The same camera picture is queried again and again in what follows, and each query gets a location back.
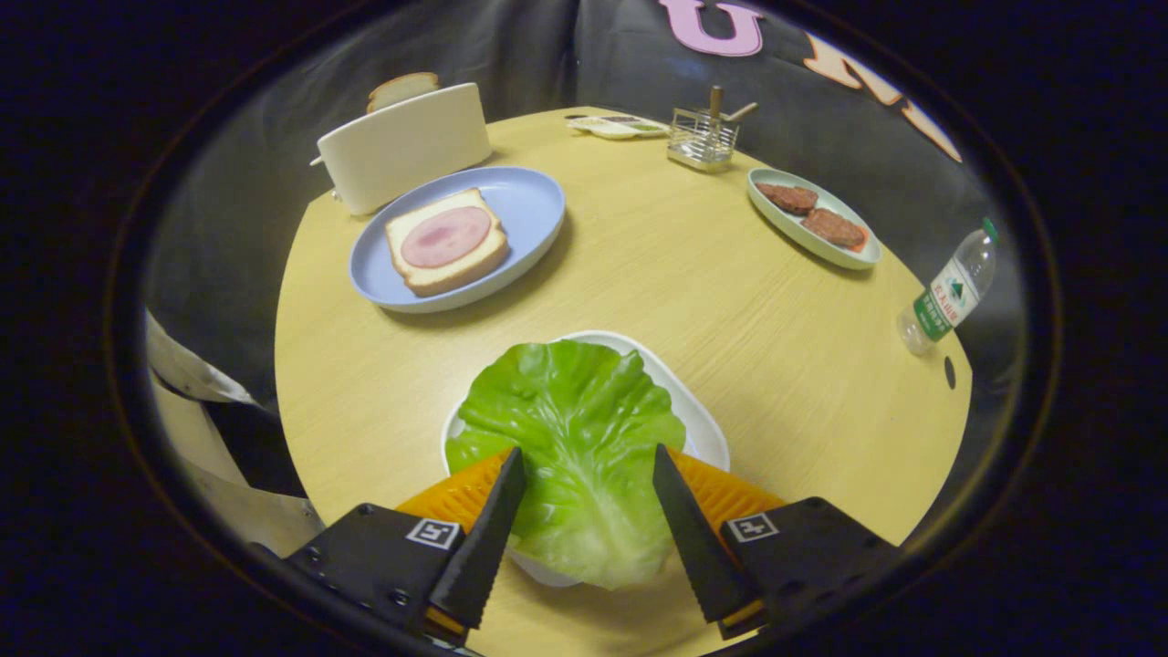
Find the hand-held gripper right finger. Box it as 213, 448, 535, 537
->
652, 444, 900, 640

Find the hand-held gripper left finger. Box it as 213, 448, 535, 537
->
285, 446, 527, 645

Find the green lettuce leaf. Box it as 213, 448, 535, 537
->
445, 340, 687, 590

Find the brown crust bread slice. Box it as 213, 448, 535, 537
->
367, 72, 440, 114

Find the white plate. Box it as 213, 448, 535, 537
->
441, 330, 731, 588

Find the square white bread slice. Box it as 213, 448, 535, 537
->
384, 188, 510, 297

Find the pink ham slice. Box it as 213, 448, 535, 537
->
401, 206, 493, 269

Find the pale green plate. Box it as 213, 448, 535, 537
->
746, 168, 882, 271

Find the blue plate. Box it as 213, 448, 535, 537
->
349, 166, 567, 315

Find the brown meat patty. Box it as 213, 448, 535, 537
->
801, 208, 868, 250
756, 182, 819, 216

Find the clear water bottle green label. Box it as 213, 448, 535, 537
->
897, 217, 1000, 356

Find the white toaster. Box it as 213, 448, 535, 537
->
310, 82, 492, 216

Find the black backdrop cloth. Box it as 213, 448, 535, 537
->
141, 0, 1023, 402

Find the white divided seasoning tray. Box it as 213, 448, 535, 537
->
566, 114, 672, 141

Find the metal wire utensil holder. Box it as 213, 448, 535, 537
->
667, 107, 741, 173

